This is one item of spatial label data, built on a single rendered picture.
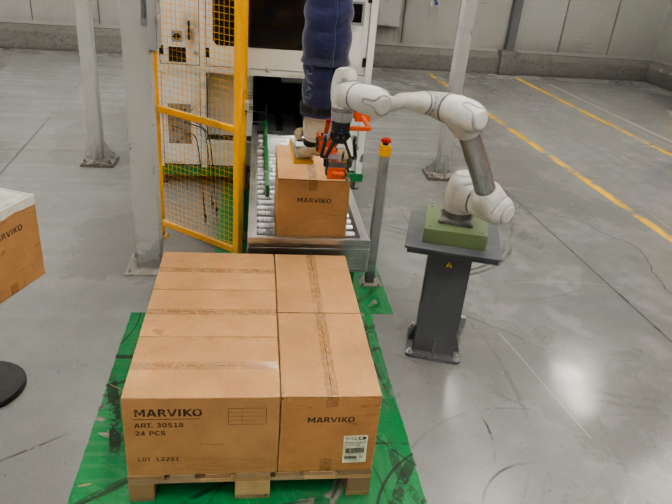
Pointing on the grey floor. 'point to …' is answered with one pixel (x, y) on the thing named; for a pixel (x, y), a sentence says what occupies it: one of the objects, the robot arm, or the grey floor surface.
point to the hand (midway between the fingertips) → (337, 168)
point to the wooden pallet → (247, 482)
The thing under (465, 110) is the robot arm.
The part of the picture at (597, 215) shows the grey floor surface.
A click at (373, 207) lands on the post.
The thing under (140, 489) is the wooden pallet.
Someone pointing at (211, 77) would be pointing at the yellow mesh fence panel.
